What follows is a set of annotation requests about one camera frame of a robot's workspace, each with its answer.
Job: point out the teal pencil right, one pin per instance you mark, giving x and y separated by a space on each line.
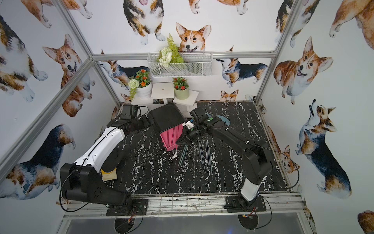
208 154

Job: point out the yellow cloth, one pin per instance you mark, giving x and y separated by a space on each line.
109 176

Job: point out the teal plastic dustpan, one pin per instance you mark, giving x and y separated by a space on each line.
225 120

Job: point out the green pot red flowers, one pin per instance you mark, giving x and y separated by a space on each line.
181 88

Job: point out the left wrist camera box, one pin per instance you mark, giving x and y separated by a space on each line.
128 112

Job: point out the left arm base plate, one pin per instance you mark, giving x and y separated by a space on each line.
136 207

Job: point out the green pencil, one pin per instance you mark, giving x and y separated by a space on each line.
183 155

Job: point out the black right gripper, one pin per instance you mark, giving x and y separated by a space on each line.
186 140

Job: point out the green pencil left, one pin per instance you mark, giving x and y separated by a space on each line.
183 155

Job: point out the white wire basket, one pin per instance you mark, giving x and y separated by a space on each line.
195 64

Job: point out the white pot orange flowers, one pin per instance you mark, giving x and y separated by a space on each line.
138 81

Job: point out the dark pencil centre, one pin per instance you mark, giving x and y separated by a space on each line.
201 154

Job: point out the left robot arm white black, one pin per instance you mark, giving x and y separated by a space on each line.
81 180

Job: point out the green white artificial fern flowers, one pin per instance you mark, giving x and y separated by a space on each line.
169 54

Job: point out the white stepped display stand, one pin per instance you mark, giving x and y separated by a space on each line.
162 94

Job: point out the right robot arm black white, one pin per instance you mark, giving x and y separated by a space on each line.
258 160

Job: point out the black drawer cabinet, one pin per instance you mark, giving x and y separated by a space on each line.
166 117

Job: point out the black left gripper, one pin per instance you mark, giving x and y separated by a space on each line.
145 121

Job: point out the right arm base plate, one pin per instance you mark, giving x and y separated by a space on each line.
239 204

